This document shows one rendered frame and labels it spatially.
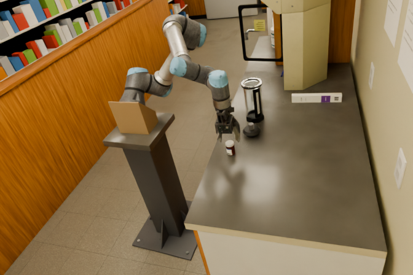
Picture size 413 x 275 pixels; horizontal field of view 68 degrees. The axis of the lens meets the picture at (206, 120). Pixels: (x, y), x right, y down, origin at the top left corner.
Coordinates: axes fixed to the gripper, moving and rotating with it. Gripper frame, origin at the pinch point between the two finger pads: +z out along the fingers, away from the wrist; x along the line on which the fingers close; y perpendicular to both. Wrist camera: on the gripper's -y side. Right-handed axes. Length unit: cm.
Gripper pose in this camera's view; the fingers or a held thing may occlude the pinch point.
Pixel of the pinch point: (229, 139)
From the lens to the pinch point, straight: 143.7
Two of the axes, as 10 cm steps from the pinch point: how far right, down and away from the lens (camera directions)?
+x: 9.6, 0.0, -2.9
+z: 1.7, 8.2, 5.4
